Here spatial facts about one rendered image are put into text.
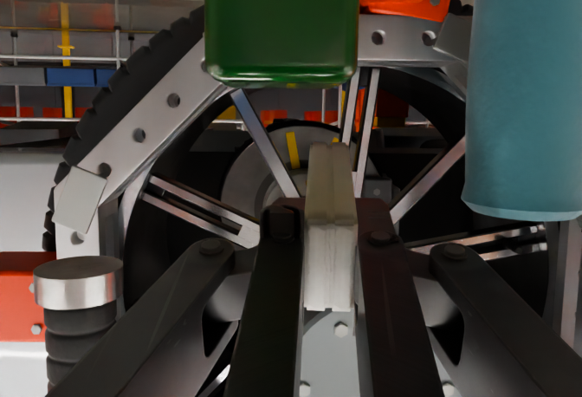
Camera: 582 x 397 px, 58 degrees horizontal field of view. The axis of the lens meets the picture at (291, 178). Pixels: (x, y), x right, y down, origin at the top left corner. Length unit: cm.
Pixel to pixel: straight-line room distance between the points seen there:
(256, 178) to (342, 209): 86
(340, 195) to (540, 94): 25
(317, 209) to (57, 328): 18
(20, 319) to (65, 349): 27
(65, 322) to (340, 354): 18
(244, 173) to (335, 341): 68
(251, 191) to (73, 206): 55
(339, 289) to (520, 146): 26
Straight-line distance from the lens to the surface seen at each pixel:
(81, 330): 29
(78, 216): 51
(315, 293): 16
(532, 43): 39
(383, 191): 99
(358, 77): 59
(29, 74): 471
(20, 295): 56
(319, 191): 16
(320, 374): 37
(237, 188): 101
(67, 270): 30
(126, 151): 50
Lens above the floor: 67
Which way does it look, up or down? 7 degrees up
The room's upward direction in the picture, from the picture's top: 179 degrees counter-clockwise
